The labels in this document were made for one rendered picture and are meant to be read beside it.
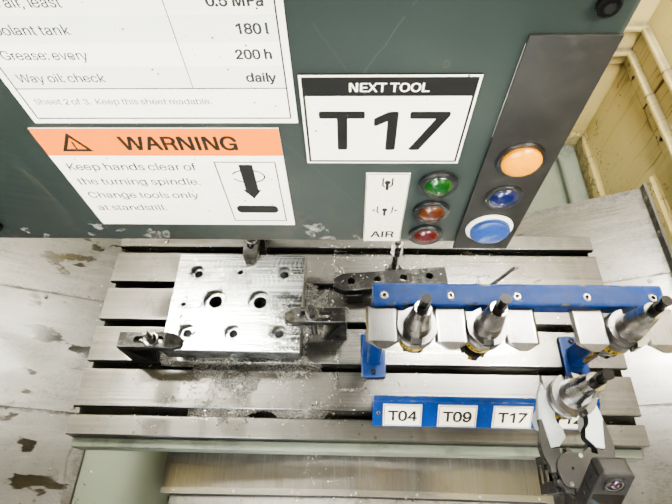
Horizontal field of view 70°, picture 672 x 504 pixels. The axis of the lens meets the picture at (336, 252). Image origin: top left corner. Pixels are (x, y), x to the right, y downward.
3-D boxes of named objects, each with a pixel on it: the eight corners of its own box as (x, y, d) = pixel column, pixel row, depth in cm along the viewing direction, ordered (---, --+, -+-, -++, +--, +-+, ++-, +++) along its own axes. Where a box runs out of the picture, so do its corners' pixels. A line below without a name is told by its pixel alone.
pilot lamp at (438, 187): (451, 199, 34) (458, 179, 32) (420, 199, 34) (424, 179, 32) (451, 192, 34) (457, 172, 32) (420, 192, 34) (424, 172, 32)
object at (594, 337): (612, 352, 74) (614, 351, 74) (577, 352, 74) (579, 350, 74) (600, 311, 78) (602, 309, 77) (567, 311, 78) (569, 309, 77)
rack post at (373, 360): (385, 378, 104) (397, 328, 78) (361, 378, 104) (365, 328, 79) (384, 335, 109) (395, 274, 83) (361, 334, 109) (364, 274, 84)
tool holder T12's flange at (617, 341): (639, 319, 78) (647, 313, 76) (645, 354, 75) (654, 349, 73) (599, 313, 79) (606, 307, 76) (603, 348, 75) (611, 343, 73)
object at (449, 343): (469, 350, 75) (470, 349, 74) (435, 350, 75) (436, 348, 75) (464, 309, 79) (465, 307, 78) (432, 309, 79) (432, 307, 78)
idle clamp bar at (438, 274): (443, 296, 114) (448, 284, 108) (335, 303, 113) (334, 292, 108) (440, 277, 116) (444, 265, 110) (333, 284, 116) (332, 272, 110)
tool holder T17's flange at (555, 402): (579, 375, 73) (586, 370, 71) (596, 415, 70) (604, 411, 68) (540, 381, 73) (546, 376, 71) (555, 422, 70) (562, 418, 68)
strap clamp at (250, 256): (263, 283, 116) (252, 252, 104) (249, 283, 117) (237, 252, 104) (268, 238, 123) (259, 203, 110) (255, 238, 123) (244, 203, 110)
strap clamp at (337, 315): (346, 340, 109) (346, 314, 96) (289, 339, 109) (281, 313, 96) (347, 326, 110) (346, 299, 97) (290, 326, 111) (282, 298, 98)
